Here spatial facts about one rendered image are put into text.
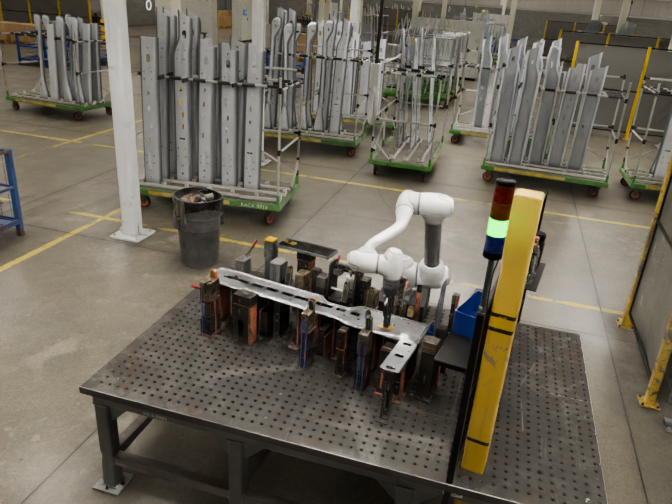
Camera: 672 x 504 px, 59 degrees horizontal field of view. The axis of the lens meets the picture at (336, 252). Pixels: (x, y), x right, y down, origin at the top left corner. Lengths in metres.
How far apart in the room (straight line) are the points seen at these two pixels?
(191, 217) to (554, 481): 4.08
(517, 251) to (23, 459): 3.07
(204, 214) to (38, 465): 2.79
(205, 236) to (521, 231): 4.12
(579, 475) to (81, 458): 2.76
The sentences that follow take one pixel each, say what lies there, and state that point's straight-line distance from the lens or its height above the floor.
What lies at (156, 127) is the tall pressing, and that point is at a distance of 7.56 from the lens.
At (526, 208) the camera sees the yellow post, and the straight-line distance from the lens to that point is 2.26.
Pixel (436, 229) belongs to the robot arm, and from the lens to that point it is 3.53.
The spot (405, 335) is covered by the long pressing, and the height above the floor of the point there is 1.00.
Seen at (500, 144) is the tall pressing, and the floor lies 0.58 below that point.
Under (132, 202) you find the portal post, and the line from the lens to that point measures 6.74.
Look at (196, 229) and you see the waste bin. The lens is 5.90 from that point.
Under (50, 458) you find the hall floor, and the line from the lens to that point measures 4.06.
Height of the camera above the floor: 2.63
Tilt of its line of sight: 24 degrees down
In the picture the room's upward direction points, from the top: 4 degrees clockwise
